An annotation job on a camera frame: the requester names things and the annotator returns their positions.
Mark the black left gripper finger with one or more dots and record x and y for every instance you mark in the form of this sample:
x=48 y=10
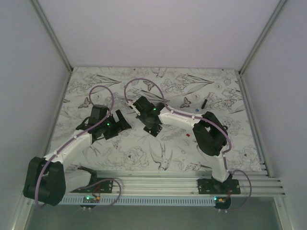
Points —
x=126 y=126
x=120 y=116

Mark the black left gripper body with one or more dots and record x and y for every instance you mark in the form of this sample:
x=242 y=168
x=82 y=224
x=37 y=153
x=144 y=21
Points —
x=110 y=127

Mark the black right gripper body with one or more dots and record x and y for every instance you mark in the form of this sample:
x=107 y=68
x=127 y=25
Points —
x=142 y=117

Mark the black fuse box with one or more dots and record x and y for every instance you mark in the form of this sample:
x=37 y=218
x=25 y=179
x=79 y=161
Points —
x=154 y=130

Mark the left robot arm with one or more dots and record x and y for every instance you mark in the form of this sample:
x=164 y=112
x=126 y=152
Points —
x=48 y=178

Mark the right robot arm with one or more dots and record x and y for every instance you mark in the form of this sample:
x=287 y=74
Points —
x=209 y=133

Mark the left controller board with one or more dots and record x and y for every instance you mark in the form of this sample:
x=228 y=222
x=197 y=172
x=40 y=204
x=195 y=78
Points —
x=89 y=202

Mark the controller board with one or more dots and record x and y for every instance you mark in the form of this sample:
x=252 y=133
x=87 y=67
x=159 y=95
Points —
x=89 y=202
x=222 y=203

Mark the right controller board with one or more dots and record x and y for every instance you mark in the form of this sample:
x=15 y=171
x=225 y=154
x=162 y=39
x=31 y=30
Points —
x=222 y=203

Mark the black handled screwdriver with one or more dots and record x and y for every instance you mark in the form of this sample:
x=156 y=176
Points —
x=206 y=101

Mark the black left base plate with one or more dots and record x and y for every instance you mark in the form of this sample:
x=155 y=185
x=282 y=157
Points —
x=102 y=185

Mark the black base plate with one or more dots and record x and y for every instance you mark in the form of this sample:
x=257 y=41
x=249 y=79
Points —
x=102 y=185
x=214 y=187

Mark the slotted cable duct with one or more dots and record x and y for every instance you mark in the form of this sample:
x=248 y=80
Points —
x=128 y=200

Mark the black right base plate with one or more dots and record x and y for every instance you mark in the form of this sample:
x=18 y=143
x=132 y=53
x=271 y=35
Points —
x=214 y=187

